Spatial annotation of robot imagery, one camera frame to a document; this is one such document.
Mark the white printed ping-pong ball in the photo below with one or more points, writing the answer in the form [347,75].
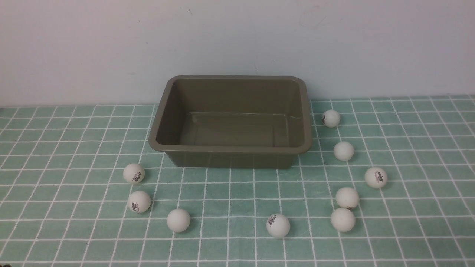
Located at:
[139,201]
[133,173]
[278,225]
[376,177]

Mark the plain white ping-pong ball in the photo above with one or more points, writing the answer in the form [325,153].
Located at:
[178,220]

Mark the olive green plastic bin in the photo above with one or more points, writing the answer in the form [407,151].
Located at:
[233,121]

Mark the green checkered tablecloth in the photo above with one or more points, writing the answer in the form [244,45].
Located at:
[64,198]

